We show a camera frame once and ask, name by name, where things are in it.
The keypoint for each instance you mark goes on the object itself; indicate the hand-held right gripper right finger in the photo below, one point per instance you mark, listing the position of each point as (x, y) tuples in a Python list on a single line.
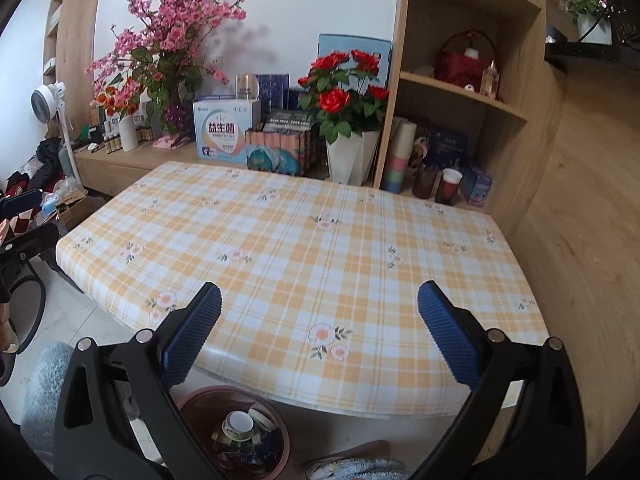
[(450, 340)]

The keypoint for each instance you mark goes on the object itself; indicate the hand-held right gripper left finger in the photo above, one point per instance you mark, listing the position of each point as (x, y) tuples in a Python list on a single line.
[(192, 335)]

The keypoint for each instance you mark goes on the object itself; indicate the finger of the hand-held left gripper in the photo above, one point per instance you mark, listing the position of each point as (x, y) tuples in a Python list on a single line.
[(25, 202), (35, 242)]

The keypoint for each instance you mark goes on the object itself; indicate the brown plastic trash bin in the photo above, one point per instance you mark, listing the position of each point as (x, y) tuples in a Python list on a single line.
[(200, 420)]

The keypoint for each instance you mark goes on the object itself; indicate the green paper bowl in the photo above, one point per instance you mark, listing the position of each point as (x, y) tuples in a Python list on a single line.
[(239, 425)]

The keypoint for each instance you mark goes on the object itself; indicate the cream round lid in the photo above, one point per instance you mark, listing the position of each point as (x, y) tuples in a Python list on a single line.
[(264, 416)]

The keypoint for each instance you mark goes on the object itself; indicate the person's left hand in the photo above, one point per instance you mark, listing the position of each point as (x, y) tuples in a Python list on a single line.
[(6, 332)]

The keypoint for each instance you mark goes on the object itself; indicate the black folding chair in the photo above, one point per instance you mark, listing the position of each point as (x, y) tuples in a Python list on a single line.
[(60, 270)]

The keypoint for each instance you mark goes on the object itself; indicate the clothes pile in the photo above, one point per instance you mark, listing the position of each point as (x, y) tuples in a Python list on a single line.
[(47, 152)]

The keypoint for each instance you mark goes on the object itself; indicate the white fan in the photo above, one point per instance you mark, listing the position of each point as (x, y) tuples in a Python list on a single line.
[(47, 102)]

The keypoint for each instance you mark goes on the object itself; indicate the row of small bottles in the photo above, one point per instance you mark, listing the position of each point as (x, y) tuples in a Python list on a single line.
[(112, 142)]

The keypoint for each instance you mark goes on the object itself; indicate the plaid floral tablecloth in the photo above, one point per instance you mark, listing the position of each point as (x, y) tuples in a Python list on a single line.
[(300, 260)]

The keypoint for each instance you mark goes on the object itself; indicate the orange flowers in white vase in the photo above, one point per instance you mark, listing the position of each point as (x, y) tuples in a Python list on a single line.
[(120, 102)]

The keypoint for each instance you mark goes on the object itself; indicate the red cup white rim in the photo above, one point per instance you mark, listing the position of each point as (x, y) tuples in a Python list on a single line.
[(448, 187)]

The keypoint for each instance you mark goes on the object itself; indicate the fuzzy light blue slipper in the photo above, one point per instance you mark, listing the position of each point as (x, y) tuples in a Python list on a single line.
[(45, 395), (360, 467)]

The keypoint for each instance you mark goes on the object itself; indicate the small blue carton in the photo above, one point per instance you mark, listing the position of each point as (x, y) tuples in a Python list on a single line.
[(476, 185)]

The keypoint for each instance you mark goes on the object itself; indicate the pink pouch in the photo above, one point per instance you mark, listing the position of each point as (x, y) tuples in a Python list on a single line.
[(172, 143)]

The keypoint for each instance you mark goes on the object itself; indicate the brown cup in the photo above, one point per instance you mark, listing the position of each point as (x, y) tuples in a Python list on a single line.
[(424, 182)]

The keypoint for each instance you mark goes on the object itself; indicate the purple artificial flowers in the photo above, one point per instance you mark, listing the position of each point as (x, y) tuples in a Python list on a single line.
[(176, 120)]

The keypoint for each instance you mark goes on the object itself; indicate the stack of pastel paper cups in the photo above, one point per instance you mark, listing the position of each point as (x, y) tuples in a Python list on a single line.
[(400, 160)]

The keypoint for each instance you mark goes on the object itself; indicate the printed box with figure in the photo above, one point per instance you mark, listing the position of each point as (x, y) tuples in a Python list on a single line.
[(421, 150)]

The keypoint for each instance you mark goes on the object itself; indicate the dark blue printed box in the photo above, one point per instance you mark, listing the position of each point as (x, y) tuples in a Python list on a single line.
[(447, 145)]

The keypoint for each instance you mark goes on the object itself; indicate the pink striped box teal disc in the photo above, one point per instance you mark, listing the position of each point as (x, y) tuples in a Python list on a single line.
[(275, 155)]

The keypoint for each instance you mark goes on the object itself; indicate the white and blue printed box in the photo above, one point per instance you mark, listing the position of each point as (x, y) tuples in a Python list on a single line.
[(225, 132)]

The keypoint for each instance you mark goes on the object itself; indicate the white faceted vase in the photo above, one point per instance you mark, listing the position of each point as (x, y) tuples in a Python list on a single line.
[(350, 160)]

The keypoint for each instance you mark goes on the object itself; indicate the pink blossom artificial plant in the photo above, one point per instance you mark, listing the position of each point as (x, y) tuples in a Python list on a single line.
[(170, 25)]

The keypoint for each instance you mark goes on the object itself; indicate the dark printed box set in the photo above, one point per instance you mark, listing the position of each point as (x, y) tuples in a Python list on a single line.
[(290, 120)]

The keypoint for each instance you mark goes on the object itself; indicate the clear glass trophy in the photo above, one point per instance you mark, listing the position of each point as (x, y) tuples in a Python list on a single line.
[(247, 87)]

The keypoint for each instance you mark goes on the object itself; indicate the dark blue patterned box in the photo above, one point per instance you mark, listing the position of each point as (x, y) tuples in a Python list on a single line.
[(273, 91)]

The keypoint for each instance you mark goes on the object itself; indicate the clear glass bottle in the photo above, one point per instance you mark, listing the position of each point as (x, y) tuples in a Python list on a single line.
[(490, 80)]

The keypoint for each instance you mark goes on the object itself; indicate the red artificial roses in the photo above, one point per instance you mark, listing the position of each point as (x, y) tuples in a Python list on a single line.
[(335, 100)]

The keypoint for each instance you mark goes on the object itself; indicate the red basket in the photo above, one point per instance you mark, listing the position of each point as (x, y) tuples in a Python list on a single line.
[(455, 70)]

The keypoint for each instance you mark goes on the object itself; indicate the light blue board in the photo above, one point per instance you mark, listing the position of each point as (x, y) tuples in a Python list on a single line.
[(350, 44)]

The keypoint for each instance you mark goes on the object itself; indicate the black counter slab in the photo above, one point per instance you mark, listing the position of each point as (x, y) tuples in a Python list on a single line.
[(600, 55)]

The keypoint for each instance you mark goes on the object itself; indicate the wooden shelf unit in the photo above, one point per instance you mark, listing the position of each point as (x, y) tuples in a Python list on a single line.
[(435, 10)]

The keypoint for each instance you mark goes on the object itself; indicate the pink roses in white pot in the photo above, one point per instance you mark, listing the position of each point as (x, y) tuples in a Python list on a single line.
[(595, 30)]

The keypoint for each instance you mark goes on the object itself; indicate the wooden wall shelf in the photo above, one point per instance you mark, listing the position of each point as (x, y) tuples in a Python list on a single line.
[(75, 35)]

